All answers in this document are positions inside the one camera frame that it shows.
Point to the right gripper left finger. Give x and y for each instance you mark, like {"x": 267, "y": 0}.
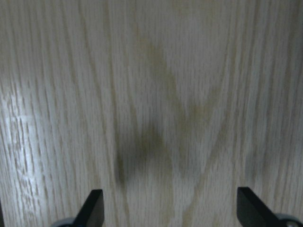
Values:
{"x": 92, "y": 213}

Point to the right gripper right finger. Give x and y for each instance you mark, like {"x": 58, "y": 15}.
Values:
{"x": 252, "y": 212}

